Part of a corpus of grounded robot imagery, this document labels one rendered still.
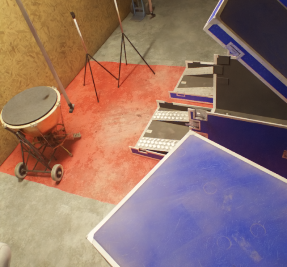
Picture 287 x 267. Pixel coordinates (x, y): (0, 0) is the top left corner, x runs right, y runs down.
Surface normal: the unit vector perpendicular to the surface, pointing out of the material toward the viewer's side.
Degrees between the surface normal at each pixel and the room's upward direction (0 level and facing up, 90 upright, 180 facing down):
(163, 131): 1
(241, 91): 90
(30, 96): 0
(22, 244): 0
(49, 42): 90
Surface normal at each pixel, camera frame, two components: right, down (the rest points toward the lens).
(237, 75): -0.42, 0.70
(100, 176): -0.18, -0.69
